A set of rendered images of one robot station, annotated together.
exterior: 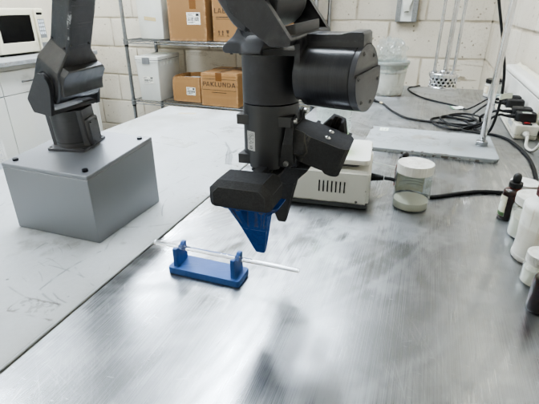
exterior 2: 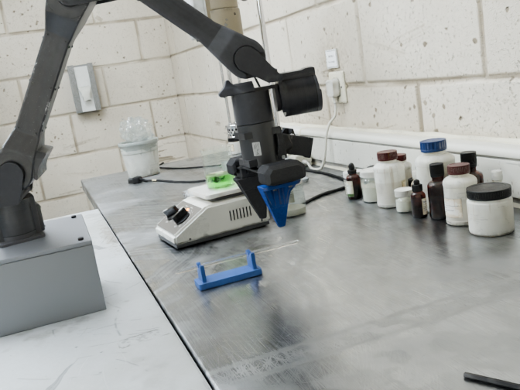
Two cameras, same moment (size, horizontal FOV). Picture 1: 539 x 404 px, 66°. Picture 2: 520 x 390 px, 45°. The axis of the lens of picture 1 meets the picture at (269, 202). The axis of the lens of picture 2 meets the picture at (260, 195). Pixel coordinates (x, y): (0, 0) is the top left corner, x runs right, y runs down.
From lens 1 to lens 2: 0.66 m
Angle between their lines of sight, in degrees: 39
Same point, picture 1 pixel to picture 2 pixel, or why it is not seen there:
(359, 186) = not seen: hidden behind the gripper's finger
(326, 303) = (323, 256)
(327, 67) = (302, 87)
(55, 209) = (49, 293)
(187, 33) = not seen: outside the picture
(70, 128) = (25, 216)
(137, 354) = (261, 310)
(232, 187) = (281, 167)
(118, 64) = not seen: outside the picture
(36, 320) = (158, 338)
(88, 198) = (93, 262)
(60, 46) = (30, 132)
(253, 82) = (253, 108)
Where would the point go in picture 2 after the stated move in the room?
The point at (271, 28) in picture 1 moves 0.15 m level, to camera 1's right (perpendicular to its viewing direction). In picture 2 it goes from (269, 72) to (340, 60)
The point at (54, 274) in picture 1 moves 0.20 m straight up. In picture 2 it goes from (111, 329) to (80, 182)
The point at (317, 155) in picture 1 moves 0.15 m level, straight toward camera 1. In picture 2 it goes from (299, 146) to (366, 148)
